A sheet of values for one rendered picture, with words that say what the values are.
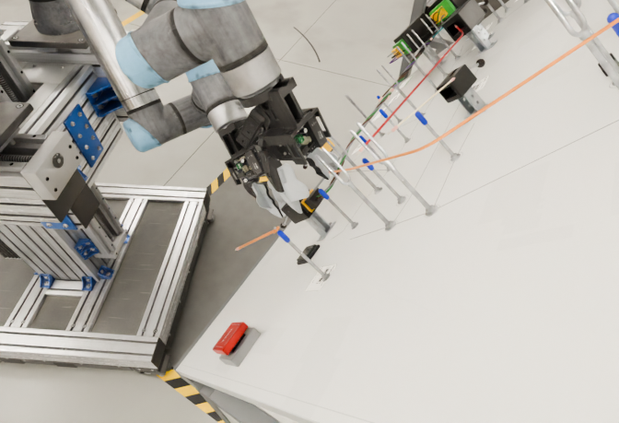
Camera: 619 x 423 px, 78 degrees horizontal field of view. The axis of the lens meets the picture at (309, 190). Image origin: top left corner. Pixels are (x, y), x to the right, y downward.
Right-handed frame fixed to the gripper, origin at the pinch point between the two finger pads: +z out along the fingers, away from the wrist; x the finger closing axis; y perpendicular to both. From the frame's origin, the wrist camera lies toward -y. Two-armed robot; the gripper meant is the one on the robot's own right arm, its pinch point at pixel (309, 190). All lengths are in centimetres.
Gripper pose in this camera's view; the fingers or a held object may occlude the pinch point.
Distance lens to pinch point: 65.5
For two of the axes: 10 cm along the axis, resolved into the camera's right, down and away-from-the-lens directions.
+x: 5.4, -6.6, 5.2
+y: 7.3, 0.6, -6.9
